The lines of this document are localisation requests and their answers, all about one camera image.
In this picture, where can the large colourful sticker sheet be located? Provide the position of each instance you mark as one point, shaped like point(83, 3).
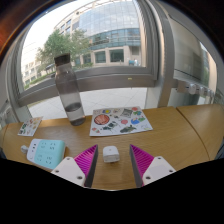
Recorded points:
point(120, 121)

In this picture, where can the small white charger block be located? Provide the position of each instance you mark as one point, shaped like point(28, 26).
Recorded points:
point(111, 154)

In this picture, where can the white wall socket row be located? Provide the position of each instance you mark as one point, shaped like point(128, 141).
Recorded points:
point(193, 89)

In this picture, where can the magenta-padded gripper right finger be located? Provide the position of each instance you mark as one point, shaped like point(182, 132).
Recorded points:
point(158, 170)

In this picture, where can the white and light-blue power strip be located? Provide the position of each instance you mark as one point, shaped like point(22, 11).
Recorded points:
point(46, 153)

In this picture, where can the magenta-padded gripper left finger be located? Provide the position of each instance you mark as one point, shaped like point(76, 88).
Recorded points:
point(68, 170)

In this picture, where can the clear bottle with dark cap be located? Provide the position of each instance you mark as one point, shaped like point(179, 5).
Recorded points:
point(69, 93)

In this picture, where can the small colourful sticker sheet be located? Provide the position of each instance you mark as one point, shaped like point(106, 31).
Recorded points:
point(30, 126)

